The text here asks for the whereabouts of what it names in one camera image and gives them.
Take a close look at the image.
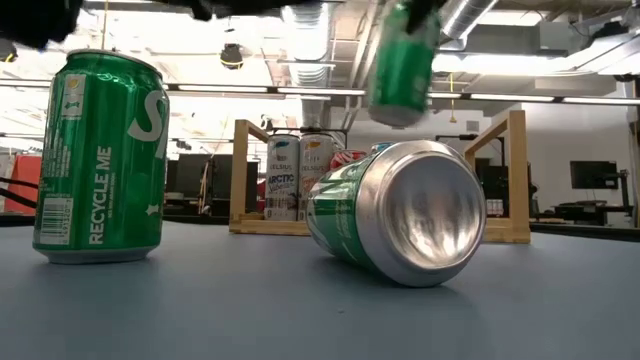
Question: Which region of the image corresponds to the wooden slatted shelf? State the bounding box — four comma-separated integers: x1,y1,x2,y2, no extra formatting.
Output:
229,109,532,245

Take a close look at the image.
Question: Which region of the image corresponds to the white can with black lid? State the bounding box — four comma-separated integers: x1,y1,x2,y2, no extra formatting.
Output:
264,133,301,223
298,132,337,223

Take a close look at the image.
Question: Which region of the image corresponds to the fluorescent ceiling light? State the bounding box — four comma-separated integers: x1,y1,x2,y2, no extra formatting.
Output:
469,93,556,103
562,96,640,106
177,84,270,94
277,87,367,97

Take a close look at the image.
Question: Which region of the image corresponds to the black desk equipment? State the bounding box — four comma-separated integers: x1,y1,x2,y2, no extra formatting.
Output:
537,199,636,226

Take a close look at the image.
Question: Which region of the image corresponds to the green Sprite can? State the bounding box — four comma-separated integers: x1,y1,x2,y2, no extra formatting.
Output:
367,0,444,129
32,48,171,265
305,139,488,289

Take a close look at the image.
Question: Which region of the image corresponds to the black computer monitor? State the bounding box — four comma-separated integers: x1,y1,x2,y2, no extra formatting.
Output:
569,160,619,191

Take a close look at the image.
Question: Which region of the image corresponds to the grey air duct box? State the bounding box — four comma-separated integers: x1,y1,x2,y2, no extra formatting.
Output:
467,22,574,55

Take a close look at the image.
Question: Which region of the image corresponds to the silver ribbed air duct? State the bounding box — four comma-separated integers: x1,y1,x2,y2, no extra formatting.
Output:
280,0,332,132

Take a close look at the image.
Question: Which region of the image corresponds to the red panel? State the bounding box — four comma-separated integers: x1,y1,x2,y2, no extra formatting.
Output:
3,154,44,216

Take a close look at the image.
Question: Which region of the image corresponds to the silver spiral air duct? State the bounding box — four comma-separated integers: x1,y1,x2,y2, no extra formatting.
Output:
439,0,501,41

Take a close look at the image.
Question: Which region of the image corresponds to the black ceiling-hung device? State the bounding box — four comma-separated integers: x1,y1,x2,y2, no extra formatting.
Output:
219,42,245,71

